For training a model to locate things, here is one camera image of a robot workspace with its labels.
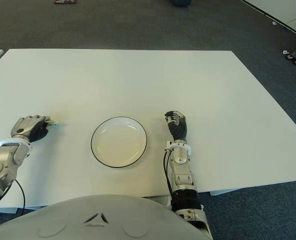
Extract grey robot torso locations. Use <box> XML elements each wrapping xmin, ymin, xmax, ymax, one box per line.
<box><xmin>0</xmin><ymin>194</ymin><xmax>211</xmax><ymax>240</ymax></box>

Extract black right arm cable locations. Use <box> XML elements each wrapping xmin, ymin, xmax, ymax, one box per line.
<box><xmin>162</xmin><ymin>149</ymin><xmax>175</xmax><ymax>199</ymax></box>

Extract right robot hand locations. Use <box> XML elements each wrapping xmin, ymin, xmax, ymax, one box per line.
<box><xmin>163</xmin><ymin>109</ymin><xmax>189</xmax><ymax>142</ymax></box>

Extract white board with black edge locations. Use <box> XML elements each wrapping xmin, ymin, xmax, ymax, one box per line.
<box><xmin>240</xmin><ymin>0</ymin><xmax>296</xmax><ymax>40</ymax></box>

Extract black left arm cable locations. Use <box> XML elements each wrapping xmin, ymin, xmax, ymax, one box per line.
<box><xmin>0</xmin><ymin>178</ymin><xmax>27</xmax><ymax>226</ymax></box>

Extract white plate with black rim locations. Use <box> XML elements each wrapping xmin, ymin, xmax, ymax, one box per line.
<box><xmin>90</xmin><ymin>116</ymin><xmax>148</xmax><ymax>168</ymax></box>

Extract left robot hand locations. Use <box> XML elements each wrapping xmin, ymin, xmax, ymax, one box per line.
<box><xmin>9</xmin><ymin>114</ymin><xmax>52</xmax><ymax>144</ymax></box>

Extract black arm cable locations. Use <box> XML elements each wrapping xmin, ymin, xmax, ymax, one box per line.
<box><xmin>0</xmin><ymin>178</ymin><xmax>27</xmax><ymax>226</ymax></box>
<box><xmin>162</xmin><ymin>149</ymin><xmax>175</xmax><ymax>199</ymax></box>

